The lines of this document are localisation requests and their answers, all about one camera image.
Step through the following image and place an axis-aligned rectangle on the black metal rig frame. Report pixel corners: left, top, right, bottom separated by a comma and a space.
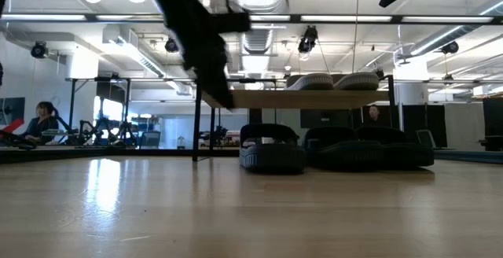
0, 12, 503, 166

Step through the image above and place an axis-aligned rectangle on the wooden shelf with black legs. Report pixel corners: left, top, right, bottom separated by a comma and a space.
191, 75, 397, 163

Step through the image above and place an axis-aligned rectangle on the black partition panel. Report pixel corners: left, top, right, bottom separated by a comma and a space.
482, 98, 503, 152
399, 104, 450, 149

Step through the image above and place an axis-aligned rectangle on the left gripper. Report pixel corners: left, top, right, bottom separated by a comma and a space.
130, 0, 253, 110

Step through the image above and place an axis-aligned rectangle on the silver air duct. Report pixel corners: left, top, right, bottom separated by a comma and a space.
240, 28, 277, 75

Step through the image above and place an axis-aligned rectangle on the person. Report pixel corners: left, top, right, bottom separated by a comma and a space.
20, 101, 61, 146
362, 104, 389, 128

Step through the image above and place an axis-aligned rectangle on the black frame table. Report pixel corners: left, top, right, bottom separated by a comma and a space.
64, 76, 134, 149

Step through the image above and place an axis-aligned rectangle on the black slide sandal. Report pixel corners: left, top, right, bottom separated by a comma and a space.
303, 126, 385, 171
354, 125, 436, 170
238, 123, 307, 175

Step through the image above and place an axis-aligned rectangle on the grey office chair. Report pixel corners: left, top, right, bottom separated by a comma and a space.
415, 128, 438, 149

